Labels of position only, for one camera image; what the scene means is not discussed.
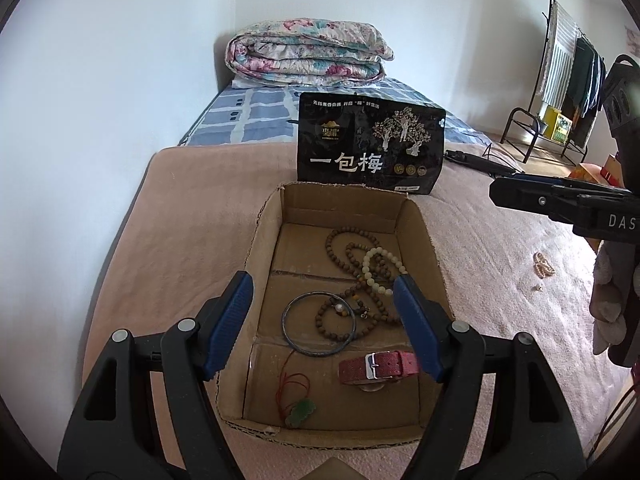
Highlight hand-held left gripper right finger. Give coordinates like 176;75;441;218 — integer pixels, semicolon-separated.
393;274;586;480

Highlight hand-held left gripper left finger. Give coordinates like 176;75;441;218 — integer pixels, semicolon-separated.
56;271;256;480

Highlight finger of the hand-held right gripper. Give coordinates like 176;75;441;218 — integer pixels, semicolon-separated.
489;176;601;223
510;172;633;196

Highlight pink strap wristwatch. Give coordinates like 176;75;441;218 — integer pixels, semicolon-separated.
337;350;421;392

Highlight dark thin bangle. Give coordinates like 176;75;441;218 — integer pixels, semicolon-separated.
281;292;357;358

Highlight pale jade bead bracelet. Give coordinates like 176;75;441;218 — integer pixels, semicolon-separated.
362;247;407;295

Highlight red cord green pendant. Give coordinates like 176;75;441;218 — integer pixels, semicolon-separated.
276;355;317;428

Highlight long brown bead necklace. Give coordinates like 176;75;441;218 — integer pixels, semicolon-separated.
324;227;407;326

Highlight cardboard box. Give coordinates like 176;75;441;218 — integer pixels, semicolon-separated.
216;182;458;448

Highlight person's right hand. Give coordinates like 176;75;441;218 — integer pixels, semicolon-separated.
590;242;628;356

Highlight orange box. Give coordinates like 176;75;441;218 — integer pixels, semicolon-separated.
567;155;623;186

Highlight dark hanging clothes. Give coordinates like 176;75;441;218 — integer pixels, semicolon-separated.
562;35;608;131

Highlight black folded tripod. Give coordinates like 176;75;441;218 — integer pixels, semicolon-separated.
445;149;516;176

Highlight yellow box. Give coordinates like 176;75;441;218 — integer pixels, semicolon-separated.
542;105;573;142

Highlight striped hanging cloth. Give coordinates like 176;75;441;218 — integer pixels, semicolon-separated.
540;2;578;108

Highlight pink fleece blanket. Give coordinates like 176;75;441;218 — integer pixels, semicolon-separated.
80;145;636;480

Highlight black snack packet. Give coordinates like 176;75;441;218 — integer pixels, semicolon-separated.
296;92;447;196

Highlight blue checked bed sheet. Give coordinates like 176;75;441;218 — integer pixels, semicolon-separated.
180;77;501;148

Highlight folded floral quilt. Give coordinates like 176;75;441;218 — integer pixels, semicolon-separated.
224;20;395;88

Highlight white pearl bracelet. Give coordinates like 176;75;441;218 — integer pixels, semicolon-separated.
532;252;557;277

